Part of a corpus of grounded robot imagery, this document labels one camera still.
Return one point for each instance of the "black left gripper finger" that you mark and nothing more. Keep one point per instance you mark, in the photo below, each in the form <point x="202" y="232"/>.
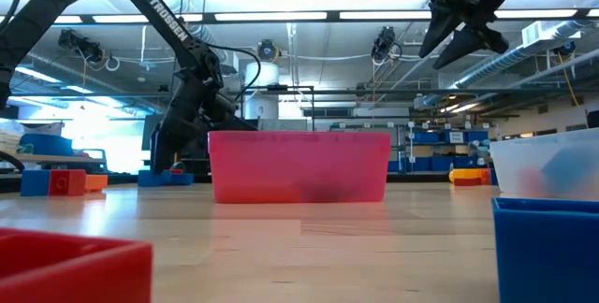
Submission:
<point x="157" y="151"/>
<point x="171" y="141"/>

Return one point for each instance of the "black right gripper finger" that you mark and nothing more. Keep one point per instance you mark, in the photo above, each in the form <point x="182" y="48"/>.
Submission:
<point x="468" y="43"/>
<point x="442" y="24"/>

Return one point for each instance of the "long red block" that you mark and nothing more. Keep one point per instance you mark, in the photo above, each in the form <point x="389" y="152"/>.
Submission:
<point x="468" y="183"/>

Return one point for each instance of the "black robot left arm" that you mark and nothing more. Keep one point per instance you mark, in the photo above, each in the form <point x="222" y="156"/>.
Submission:
<point x="168" y="18"/>

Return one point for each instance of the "black cabinet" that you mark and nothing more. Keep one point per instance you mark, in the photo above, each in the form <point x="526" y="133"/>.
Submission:
<point x="243" y="125"/>

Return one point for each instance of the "white cylindrical tank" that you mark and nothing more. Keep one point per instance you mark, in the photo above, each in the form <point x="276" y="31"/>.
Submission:
<point x="262" y="76"/>

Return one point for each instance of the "grey workbench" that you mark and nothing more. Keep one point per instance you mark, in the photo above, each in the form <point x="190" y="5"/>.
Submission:
<point x="56" y="158"/>

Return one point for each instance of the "shelf with blue bins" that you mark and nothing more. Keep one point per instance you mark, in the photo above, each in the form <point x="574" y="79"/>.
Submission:
<point x="428" y="137"/>

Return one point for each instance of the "blue covered object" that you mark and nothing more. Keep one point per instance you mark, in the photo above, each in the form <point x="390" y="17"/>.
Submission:
<point x="47" y="145"/>

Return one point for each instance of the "red translucent plastic bin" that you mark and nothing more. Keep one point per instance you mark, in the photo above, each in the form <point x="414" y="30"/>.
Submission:
<point x="299" y="163"/>

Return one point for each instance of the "clear frosted plastic bin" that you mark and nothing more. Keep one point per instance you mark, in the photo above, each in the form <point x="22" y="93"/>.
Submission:
<point x="515" y="158"/>

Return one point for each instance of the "white bag pile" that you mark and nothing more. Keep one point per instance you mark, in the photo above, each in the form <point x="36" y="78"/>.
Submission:
<point x="7" y="139"/>

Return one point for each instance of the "large blue block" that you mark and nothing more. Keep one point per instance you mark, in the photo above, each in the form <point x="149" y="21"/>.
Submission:
<point x="568" y="172"/>

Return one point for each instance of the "large silver air duct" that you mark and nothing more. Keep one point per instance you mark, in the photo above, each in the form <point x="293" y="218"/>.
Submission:
<point x="505" y="57"/>

